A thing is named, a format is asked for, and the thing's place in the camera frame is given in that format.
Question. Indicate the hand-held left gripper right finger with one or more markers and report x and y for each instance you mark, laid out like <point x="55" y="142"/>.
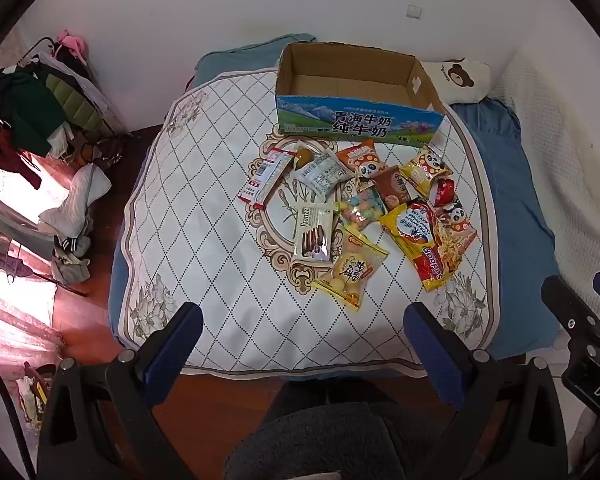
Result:
<point x="430" y="350"/>

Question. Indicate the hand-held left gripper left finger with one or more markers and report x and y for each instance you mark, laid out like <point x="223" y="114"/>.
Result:
<point x="180" y="340"/>

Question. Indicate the yellow red instant noodle packet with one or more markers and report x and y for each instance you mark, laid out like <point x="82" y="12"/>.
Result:
<point x="420" y="245"/>

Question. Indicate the yellow egg biscuit packet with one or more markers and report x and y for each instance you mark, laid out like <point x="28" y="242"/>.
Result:
<point x="352" y="270"/>

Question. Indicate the orange panda seed packet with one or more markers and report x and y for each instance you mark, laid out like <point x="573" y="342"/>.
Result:
<point x="459" y="217"/>

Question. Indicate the pastel candy bag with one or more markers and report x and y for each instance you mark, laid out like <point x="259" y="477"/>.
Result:
<point x="362" y="210"/>

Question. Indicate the small red snack packet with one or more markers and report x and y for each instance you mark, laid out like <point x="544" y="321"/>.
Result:
<point x="444" y="191"/>

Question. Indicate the white chocolate wafer packet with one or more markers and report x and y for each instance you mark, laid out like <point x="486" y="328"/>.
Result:
<point x="315" y="232"/>

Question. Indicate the brown orange snack packet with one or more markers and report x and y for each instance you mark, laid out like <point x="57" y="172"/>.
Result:
<point x="392" y="187"/>

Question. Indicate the yellow panda snack packet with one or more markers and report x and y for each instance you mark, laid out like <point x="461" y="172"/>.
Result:
<point x="425" y="170"/>

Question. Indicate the red and white long packet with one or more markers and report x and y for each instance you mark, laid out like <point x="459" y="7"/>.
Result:
<point x="267" y="175"/>

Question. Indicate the orange triangular panda snack packet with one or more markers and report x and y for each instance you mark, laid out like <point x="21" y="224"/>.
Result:
<point x="360" y="157"/>

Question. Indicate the silver white snack packet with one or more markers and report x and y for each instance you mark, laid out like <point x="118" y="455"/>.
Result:
<point x="322" y="172"/>

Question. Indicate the small yellow round snack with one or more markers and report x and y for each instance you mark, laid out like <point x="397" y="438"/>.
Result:
<point x="305" y="156"/>

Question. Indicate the cardboard box with blue print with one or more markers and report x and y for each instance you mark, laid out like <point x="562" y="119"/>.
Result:
<point x="330" y="120"/>

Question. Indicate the blue bedsheet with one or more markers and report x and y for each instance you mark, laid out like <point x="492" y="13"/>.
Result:
<point x="510" y="210"/>

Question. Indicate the person's dark fuzzy trousers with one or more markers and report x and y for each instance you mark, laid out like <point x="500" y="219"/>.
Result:
<point x="330" y="440"/>

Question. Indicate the grey striped garment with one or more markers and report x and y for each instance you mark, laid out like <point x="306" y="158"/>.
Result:
<point x="70" y="260"/>

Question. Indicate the white textured blanket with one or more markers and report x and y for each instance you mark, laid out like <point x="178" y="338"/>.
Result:
<point x="555" y="160"/>

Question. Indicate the white crumpled cloth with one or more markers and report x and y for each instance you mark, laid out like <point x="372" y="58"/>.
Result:
<point x="77" y="200"/>

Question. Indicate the white bear print pillow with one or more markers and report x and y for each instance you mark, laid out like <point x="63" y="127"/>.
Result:
<point x="460" y="80"/>

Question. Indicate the olive puffer jacket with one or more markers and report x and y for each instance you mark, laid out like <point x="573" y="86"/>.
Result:
<point x="75" y="102"/>

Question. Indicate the dark green garment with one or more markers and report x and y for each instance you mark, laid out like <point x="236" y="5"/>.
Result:
<point x="25" y="110"/>

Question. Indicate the blue pillow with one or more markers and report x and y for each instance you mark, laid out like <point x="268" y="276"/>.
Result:
<point x="230" y="60"/>

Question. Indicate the pink plush toy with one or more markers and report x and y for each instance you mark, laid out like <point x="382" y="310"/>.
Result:
<point x="72" y="45"/>

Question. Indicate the white wall socket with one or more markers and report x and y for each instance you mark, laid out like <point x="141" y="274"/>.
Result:
<point x="414" y="11"/>

